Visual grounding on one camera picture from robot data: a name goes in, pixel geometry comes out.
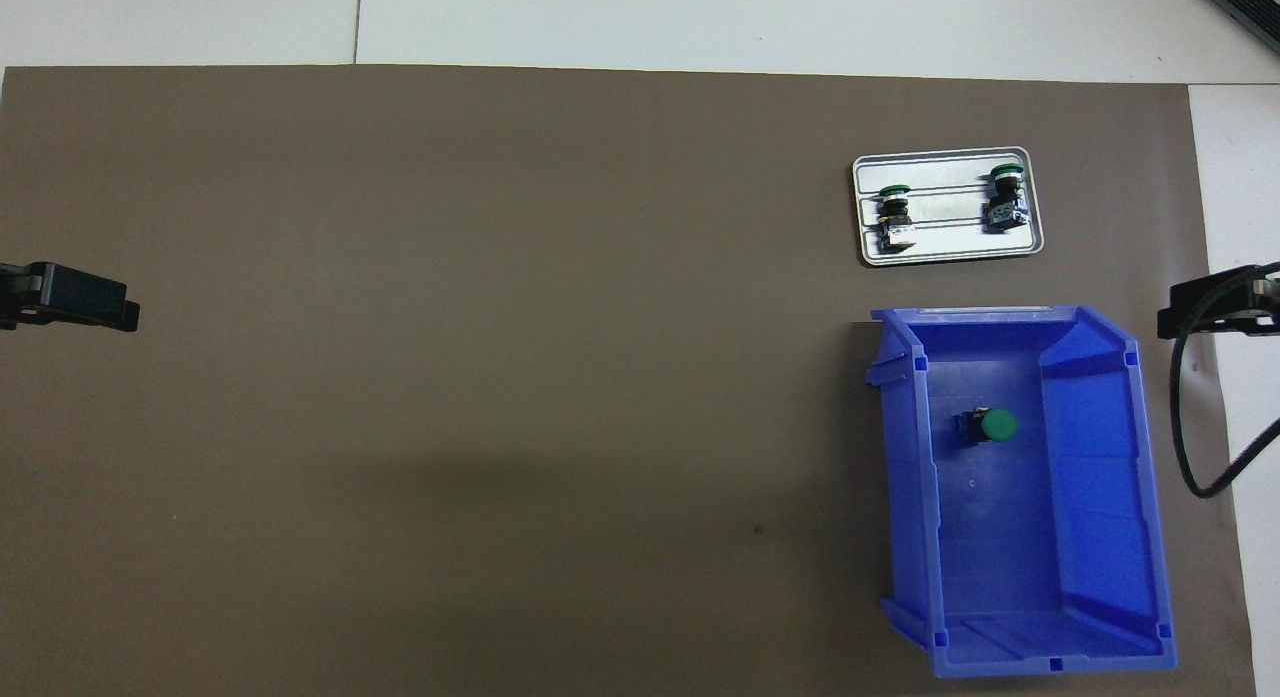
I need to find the brown table mat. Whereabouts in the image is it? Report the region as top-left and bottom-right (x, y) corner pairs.
(0, 65), (1257, 697)

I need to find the grey ribbed device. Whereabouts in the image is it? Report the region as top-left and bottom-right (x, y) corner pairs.
(1205, 0), (1280, 44)

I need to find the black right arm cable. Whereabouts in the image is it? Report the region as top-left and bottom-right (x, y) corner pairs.
(1170, 262), (1280, 499)

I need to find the grey metal tray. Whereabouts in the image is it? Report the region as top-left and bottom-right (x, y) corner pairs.
(851, 146), (1046, 269)

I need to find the blue plastic storage bin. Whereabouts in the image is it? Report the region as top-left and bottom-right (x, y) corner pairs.
(865, 305), (1179, 680)

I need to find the green push button switch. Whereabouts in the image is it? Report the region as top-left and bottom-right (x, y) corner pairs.
(955, 407), (1019, 446)
(876, 183), (921, 252)
(980, 161), (1031, 234)

